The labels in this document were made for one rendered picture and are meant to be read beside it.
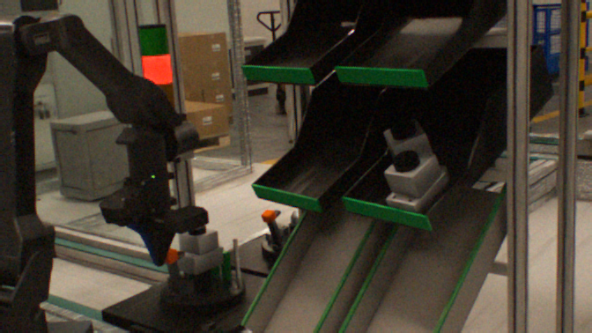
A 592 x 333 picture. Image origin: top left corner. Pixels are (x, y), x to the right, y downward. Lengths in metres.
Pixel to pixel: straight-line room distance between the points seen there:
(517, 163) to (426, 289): 0.20
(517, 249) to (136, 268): 0.84
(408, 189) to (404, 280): 0.19
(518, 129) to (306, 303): 0.37
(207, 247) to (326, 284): 0.26
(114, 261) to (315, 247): 0.62
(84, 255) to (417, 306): 0.90
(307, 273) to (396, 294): 0.15
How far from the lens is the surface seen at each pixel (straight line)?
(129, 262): 1.56
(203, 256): 1.22
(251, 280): 1.32
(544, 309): 1.46
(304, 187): 0.99
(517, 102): 0.90
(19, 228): 0.93
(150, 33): 1.37
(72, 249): 1.70
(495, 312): 1.44
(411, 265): 1.00
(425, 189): 0.85
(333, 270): 1.04
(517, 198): 0.92
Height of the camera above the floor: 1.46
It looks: 14 degrees down
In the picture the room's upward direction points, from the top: 4 degrees counter-clockwise
